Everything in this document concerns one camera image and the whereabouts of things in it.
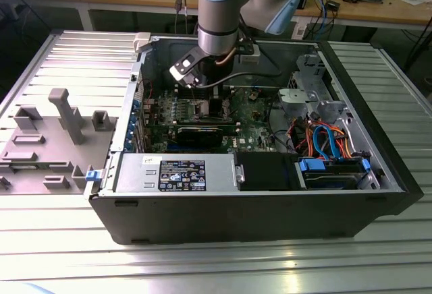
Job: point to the black open PC case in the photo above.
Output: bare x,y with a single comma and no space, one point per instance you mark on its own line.
236,220

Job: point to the small black box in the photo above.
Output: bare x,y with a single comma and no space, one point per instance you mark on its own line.
332,5

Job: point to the black RAM slot bank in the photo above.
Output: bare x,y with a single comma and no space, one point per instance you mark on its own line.
202,123
184,94

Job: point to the green motherboard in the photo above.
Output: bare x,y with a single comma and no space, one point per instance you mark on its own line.
249,128

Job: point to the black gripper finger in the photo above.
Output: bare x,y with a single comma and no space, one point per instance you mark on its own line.
216,107

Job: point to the blue case latch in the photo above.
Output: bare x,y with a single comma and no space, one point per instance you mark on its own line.
92,176

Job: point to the grey plastic parts rack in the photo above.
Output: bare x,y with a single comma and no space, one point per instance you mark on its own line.
50,152

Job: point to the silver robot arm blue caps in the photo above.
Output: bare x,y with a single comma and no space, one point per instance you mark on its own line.
219,21

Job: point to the CPU socket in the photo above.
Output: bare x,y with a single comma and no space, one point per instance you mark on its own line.
202,111

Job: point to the black graphics card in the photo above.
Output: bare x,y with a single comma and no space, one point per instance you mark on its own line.
199,137

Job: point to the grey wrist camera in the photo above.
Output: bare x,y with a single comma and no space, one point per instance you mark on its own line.
251,58

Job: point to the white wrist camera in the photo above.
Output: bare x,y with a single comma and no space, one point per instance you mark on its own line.
184,66

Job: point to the hard disk in blue carrier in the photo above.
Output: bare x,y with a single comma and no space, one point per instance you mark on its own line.
310,166

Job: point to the silver power supply with label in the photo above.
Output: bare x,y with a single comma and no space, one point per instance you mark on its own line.
135,172

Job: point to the silver drive bay cage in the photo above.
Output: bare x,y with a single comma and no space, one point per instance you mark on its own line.
308,78

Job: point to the silver metal bracket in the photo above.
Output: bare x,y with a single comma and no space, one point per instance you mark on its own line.
293,100

